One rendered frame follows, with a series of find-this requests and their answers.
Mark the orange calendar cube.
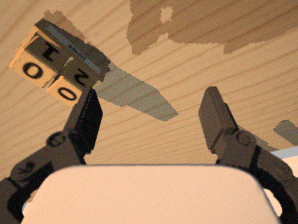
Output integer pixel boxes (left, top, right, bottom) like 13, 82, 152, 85
9, 34, 68, 88
47, 61, 95, 107

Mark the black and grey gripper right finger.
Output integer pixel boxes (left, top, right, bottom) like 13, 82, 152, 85
198, 86, 298, 224

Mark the orange wooden tray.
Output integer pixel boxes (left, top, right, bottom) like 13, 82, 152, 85
13, 19, 105, 89

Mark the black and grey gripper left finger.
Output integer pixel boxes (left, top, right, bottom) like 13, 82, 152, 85
0, 87, 103, 224

